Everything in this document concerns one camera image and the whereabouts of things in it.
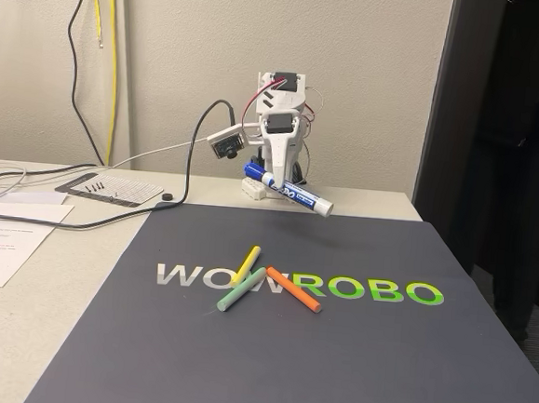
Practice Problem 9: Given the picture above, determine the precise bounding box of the green chalk stick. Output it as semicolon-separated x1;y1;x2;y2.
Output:
215;263;268;316

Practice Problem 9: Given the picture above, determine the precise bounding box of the black camera cable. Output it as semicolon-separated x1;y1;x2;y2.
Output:
0;81;239;244

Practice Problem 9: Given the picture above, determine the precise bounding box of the grey WOWROBO mat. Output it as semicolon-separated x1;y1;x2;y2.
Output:
22;191;539;403

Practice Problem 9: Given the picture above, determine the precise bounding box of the black and white screw pad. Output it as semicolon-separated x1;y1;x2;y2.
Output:
53;169;166;211

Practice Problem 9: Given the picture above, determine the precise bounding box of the yellow chalk stick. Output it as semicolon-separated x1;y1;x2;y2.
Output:
231;243;263;289

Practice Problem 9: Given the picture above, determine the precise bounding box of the white cable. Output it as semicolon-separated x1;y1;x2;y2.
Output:
0;123;213;222

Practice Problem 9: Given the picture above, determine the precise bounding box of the black hanging wall cable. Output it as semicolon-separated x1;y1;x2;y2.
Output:
57;0;123;168

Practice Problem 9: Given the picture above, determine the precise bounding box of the white camera box black lens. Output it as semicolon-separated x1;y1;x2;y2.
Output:
205;121;250;163

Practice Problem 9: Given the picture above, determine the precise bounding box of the orange chalk stick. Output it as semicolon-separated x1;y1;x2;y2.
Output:
263;265;327;314

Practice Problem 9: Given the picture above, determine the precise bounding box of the blank white paper sheet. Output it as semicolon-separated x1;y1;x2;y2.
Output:
0;188;68;217

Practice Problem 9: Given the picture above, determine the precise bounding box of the person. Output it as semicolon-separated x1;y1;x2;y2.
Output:
455;0;539;346

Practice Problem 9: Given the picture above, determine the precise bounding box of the short yellow wire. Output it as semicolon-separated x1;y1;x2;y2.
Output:
83;0;108;49

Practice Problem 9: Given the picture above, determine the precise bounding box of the long yellow wire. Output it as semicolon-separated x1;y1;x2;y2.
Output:
95;0;126;166

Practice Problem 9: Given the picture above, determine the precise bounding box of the dark grey door frame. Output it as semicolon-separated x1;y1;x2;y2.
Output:
409;0;506;241

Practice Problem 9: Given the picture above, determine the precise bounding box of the blue Expo whiteboard marker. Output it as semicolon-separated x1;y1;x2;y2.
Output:
239;160;338;220

